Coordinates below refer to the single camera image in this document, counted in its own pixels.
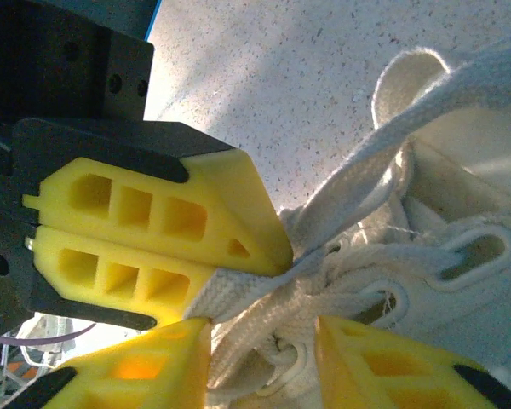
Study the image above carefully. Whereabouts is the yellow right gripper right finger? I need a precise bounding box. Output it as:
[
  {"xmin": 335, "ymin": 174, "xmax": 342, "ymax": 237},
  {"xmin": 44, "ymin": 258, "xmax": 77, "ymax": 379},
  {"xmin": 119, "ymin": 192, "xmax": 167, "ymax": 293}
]
[{"xmin": 313, "ymin": 314, "xmax": 511, "ymax": 409}]

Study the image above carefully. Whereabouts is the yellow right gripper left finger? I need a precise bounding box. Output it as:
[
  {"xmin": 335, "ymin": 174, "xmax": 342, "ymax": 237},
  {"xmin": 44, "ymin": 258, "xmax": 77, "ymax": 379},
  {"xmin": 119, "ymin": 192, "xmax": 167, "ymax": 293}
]
[{"xmin": 2, "ymin": 317, "xmax": 213, "ymax": 409}]

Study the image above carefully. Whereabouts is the white canvas shoe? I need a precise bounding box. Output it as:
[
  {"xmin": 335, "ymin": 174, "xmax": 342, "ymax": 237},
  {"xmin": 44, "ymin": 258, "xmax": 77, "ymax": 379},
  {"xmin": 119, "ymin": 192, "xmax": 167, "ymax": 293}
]
[{"xmin": 182, "ymin": 25, "xmax": 511, "ymax": 409}]

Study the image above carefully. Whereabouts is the beige shoe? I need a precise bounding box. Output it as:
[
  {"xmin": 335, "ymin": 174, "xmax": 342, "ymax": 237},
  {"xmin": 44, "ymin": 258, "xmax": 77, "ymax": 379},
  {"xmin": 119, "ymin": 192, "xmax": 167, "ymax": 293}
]
[{"xmin": 182, "ymin": 25, "xmax": 511, "ymax": 397}]

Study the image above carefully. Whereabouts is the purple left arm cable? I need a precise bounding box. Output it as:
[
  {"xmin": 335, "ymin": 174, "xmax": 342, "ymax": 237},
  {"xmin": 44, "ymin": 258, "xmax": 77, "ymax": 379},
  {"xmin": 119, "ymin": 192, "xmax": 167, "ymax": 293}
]
[{"xmin": 0, "ymin": 322, "xmax": 97, "ymax": 347}]

